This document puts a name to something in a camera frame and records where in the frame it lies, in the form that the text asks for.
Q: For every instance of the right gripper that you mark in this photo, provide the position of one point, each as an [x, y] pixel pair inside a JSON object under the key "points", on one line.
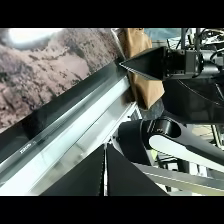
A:
{"points": [[181, 65]]}

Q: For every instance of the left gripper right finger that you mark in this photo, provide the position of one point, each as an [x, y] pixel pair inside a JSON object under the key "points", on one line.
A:
{"points": [[126, 176]]}

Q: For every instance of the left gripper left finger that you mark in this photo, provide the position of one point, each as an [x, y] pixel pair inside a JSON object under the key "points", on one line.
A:
{"points": [[86, 176]]}

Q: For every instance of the brown T-shirt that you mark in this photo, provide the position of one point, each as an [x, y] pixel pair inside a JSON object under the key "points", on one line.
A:
{"points": [[143, 90]]}

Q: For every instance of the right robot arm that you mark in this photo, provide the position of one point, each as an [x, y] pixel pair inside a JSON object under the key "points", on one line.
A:
{"points": [[186, 143]]}

